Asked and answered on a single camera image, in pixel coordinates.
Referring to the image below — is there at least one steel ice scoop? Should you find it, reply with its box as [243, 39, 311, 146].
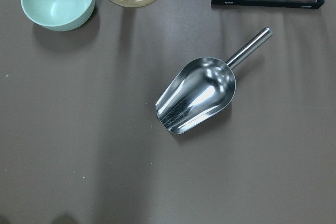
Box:
[155, 27, 272, 134]

